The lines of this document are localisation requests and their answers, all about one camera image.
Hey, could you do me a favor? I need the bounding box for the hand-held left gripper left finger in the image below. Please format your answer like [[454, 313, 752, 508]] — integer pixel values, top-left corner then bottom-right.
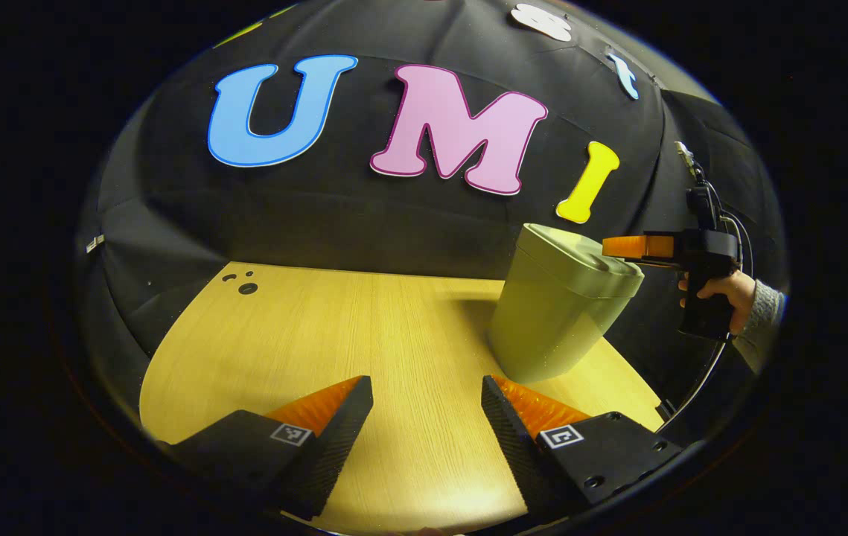
[[159, 376, 374, 522]]

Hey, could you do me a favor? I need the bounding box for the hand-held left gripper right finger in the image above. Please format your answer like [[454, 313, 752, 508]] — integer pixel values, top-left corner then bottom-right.
[[482, 376, 685, 522]]

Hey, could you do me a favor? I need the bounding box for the pale green desktop garbage bin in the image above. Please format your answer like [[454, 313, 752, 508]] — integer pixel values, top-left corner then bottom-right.
[[488, 223, 645, 384]]

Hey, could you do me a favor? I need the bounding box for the wooden desktop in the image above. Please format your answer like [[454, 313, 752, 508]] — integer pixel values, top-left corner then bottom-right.
[[139, 261, 666, 536]]

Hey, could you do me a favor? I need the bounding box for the black backdrop cloth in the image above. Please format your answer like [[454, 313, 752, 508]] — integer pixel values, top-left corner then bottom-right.
[[77, 0, 789, 433]]

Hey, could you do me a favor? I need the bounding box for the black cable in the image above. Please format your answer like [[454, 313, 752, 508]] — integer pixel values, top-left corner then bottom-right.
[[658, 211, 754, 436]]

